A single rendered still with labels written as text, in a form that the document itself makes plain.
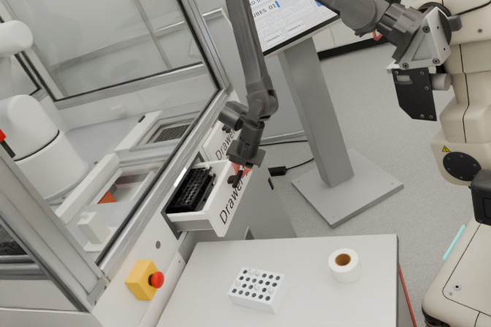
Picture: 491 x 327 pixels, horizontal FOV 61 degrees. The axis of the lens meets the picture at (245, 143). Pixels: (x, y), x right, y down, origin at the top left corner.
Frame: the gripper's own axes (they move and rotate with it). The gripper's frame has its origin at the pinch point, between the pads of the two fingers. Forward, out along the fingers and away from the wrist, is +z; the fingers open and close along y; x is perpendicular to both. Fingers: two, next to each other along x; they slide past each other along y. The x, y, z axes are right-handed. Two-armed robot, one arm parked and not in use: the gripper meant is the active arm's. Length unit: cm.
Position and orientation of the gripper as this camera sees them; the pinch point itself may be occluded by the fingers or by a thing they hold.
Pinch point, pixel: (240, 174)
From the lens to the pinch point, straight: 123.4
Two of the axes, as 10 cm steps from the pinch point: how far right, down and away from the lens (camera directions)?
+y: -9.4, -3.3, 1.0
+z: -2.0, 7.5, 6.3
